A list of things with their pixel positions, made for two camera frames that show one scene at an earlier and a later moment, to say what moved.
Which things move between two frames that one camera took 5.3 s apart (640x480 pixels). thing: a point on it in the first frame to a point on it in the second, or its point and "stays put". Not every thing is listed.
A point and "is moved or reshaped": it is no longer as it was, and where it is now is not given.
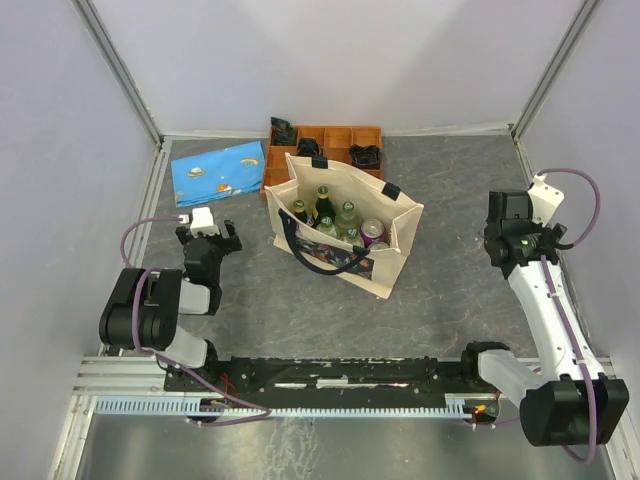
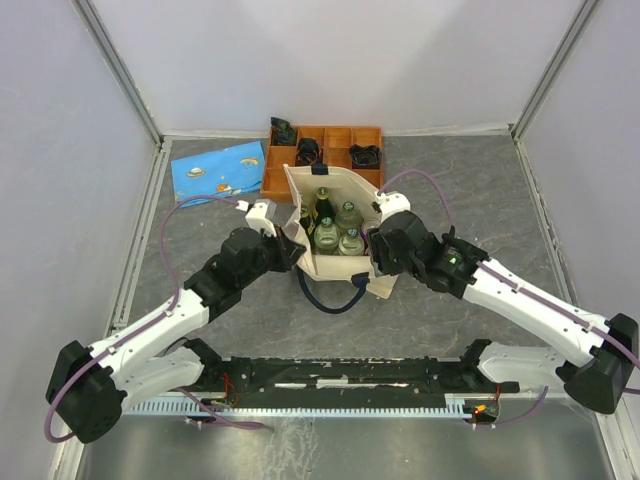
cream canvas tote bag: [373, 270] is moved or reshaped
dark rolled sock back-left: [282, 132] stays put
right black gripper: [556, 233] to [378, 249]
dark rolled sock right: [365, 156] stays put
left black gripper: [228, 244] to [288, 251]
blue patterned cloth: [217, 174] stays put
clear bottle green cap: [348, 218] stays put
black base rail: [324, 378] stays put
